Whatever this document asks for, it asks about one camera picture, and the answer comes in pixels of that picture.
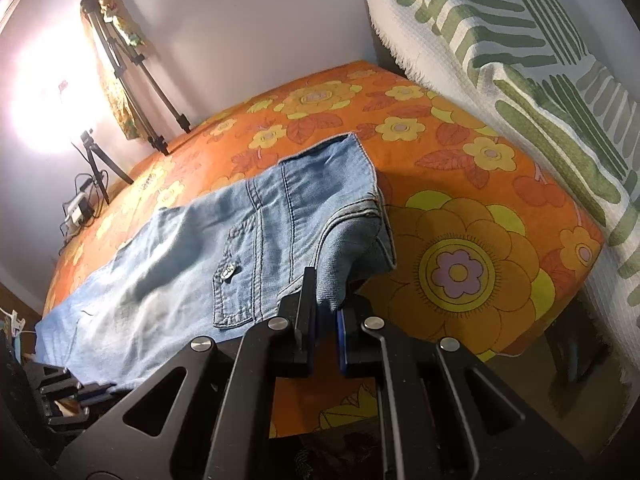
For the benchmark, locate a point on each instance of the orange floral tablecloth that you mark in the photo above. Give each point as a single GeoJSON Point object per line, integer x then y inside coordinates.
{"type": "Point", "coordinates": [450, 185]}

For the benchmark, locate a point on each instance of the white clip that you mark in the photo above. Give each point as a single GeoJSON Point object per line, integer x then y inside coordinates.
{"type": "Point", "coordinates": [12, 322]}

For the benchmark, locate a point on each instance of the white green striped blanket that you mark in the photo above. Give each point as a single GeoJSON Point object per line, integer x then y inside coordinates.
{"type": "Point", "coordinates": [500, 35]}

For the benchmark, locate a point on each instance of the light blue denim pants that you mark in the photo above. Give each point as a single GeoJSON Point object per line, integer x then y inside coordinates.
{"type": "Point", "coordinates": [200, 260]}

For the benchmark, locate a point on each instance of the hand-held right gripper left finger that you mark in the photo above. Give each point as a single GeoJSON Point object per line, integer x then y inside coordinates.
{"type": "Point", "coordinates": [300, 320]}

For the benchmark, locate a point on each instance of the small black tripod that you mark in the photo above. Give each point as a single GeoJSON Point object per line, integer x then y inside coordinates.
{"type": "Point", "coordinates": [97, 160]}

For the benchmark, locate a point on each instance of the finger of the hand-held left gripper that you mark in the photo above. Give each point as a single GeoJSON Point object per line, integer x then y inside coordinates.
{"type": "Point", "coordinates": [60, 377]}
{"type": "Point", "coordinates": [65, 412]}

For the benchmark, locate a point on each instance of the yellow green patterned scarf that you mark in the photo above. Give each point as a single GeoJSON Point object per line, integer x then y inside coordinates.
{"type": "Point", "coordinates": [117, 105]}

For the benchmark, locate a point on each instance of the white power strip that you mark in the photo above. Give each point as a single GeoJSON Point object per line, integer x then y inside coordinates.
{"type": "Point", "coordinates": [79, 210]}

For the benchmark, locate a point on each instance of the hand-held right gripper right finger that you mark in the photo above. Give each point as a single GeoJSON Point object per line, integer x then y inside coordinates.
{"type": "Point", "coordinates": [343, 340]}

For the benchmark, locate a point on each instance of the tall black tripod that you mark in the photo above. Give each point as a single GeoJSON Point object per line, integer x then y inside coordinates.
{"type": "Point", "coordinates": [125, 75]}

